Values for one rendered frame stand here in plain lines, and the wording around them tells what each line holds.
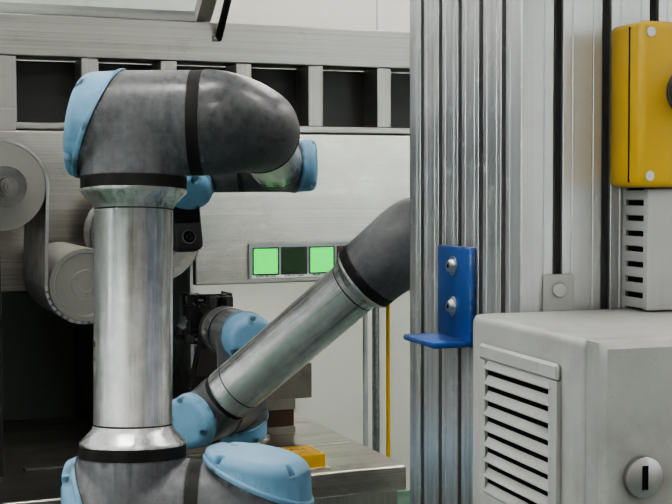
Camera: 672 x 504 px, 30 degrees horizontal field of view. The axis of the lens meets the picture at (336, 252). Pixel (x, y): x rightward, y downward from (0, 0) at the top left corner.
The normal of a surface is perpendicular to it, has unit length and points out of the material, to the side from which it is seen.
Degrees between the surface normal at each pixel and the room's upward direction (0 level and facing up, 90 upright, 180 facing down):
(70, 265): 90
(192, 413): 90
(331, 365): 90
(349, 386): 90
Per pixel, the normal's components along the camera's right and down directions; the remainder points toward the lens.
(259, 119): 0.70, 0.00
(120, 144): -0.11, -0.04
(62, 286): 0.37, 0.05
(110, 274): -0.40, -0.04
